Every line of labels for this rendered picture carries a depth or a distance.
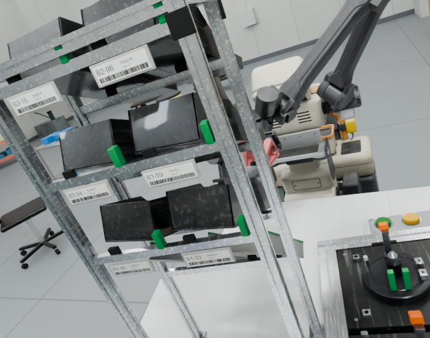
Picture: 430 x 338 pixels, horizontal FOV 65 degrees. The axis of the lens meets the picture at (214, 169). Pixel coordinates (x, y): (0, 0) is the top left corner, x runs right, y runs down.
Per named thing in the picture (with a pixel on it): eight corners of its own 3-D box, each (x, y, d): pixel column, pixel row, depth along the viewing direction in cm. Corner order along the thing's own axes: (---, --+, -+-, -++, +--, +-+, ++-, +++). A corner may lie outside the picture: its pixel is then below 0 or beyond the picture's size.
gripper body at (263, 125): (274, 135, 86) (276, 114, 90) (237, 142, 91) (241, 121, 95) (282, 151, 91) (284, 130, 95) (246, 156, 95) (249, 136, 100)
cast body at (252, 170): (255, 187, 91) (252, 161, 91) (272, 186, 89) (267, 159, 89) (243, 192, 84) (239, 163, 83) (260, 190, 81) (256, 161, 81)
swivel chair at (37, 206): (53, 231, 424) (7, 159, 385) (85, 231, 389) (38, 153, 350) (7, 267, 376) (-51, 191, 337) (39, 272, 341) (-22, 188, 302)
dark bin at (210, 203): (235, 204, 87) (231, 176, 87) (284, 200, 81) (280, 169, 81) (171, 231, 62) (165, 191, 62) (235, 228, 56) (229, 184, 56)
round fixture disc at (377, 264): (358, 261, 85) (357, 255, 84) (421, 254, 80) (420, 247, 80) (369, 307, 73) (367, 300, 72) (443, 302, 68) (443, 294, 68)
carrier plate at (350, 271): (337, 256, 92) (335, 250, 91) (439, 244, 84) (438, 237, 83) (349, 334, 71) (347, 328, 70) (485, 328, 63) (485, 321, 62)
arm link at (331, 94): (353, 92, 124) (341, 85, 126) (349, 83, 115) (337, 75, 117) (336, 113, 126) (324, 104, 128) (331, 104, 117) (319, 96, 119)
